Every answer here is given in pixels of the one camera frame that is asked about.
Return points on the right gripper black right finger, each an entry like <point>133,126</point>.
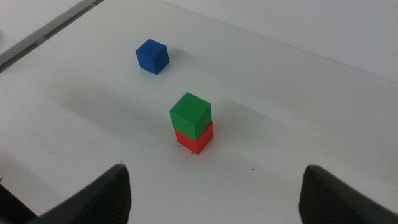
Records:
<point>329,202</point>

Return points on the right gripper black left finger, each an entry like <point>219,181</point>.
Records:
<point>99,202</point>

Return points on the red cube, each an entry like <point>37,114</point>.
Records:
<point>199,144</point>

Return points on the green cube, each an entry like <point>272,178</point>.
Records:
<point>189,115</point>

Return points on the blue cube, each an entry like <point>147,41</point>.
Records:
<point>152,56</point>

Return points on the white side table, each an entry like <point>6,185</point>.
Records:
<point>31,18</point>

